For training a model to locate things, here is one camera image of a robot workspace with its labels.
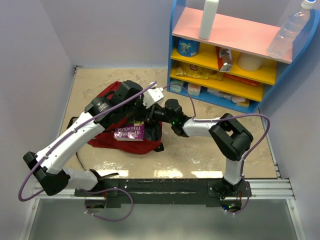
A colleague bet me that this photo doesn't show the white paper roll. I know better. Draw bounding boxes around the white paper roll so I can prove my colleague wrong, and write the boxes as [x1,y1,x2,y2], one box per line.
[237,52,265,72]

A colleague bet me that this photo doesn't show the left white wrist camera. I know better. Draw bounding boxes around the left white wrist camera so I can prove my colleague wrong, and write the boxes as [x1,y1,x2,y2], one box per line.
[143,87,164,109]

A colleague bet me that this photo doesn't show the purple spine book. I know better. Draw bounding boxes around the purple spine book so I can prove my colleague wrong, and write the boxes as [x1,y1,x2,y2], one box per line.
[113,120,145,142]

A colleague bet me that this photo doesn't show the white wrapped packs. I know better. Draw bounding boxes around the white wrapped packs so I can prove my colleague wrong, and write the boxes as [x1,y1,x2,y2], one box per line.
[207,88,250,108]

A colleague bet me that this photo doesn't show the blue wooden shelf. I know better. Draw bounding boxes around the blue wooden shelf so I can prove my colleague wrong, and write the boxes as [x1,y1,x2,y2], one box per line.
[167,0,320,114]

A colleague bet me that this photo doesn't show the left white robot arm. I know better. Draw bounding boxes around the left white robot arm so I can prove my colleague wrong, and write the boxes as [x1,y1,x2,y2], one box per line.
[23,80,164,196]

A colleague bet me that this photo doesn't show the red snack box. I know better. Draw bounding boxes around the red snack box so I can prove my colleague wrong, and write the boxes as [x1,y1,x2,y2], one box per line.
[216,46,233,73]

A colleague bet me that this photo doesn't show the yellow snack bag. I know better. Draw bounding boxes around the yellow snack bag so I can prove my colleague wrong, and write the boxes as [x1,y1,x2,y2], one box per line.
[174,61,224,81]

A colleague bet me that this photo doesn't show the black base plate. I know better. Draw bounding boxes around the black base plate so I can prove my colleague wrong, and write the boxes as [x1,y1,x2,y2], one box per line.
[74,178,252,210]

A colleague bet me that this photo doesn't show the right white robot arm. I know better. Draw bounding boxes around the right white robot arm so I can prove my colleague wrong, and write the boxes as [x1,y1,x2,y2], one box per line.
[146,99,253,197]

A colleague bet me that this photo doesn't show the red backpack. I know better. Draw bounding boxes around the red backpack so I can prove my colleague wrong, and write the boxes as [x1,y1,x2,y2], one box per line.
[87,80,164,155]

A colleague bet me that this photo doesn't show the red flat box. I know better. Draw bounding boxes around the red flat box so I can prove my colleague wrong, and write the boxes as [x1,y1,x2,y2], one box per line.
[223,73,259,87]

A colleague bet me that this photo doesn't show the white bottle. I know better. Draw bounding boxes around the white bottle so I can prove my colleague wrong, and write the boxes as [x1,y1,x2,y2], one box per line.
[198,0,219,40]

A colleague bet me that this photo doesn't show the pink tissue pack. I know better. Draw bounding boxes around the pink tissue pack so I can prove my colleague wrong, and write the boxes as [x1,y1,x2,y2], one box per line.
[187,82,201,97]

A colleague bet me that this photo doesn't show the blue round tin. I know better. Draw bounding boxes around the blue round tin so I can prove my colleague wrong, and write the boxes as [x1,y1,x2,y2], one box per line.
[176,37,200,57]

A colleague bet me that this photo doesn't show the aluminium rail frame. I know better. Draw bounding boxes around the aluminium rail frame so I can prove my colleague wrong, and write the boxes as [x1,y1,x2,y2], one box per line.
[18,65,307,240]

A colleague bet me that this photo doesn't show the clear plastic water bottle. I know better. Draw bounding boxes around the clear plastic water bottle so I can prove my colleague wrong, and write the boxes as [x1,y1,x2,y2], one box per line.
[266,0,316,59]

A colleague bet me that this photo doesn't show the teal tissue pack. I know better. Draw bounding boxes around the teal tissue pack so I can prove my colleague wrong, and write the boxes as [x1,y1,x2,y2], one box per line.
[169,78,184,93]

